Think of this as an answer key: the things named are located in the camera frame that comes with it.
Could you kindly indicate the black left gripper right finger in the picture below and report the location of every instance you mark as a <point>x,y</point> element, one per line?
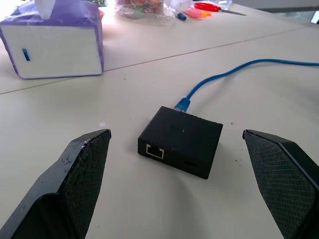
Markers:
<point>284,184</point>

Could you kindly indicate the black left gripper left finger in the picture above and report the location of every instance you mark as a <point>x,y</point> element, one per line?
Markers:
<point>74,184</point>

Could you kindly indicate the black network adapter box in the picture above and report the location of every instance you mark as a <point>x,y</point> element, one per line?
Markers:
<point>184,142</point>

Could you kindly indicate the purple white tissue pack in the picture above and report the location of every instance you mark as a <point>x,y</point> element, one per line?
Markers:
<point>57,42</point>

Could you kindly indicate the clear plastic bag of items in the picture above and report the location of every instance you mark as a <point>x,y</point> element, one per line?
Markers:
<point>147,8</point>

